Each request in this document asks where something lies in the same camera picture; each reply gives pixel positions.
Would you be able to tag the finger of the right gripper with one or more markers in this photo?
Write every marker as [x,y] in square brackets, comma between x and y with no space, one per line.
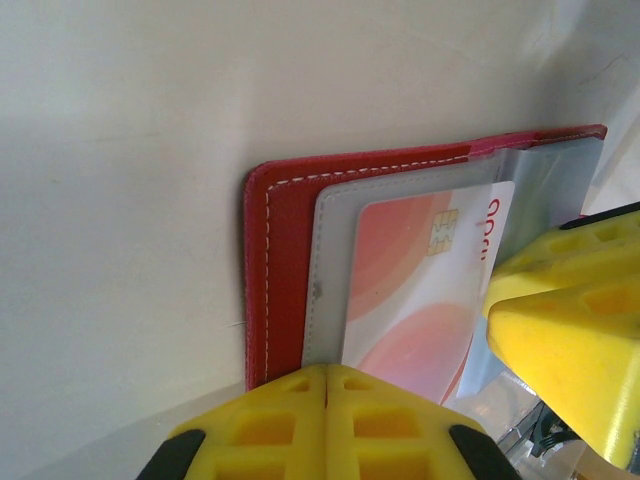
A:
[565,360]
[590,255]

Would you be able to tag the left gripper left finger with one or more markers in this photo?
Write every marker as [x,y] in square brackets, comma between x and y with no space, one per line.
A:
[260,435]

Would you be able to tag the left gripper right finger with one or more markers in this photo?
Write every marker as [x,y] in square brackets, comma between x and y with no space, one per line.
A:
[390,440]

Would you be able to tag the pink white credit card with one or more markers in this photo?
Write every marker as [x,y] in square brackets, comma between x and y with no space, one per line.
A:
[400,300]

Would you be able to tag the red card holder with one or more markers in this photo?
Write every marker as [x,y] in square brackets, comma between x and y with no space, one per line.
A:
[285,250]

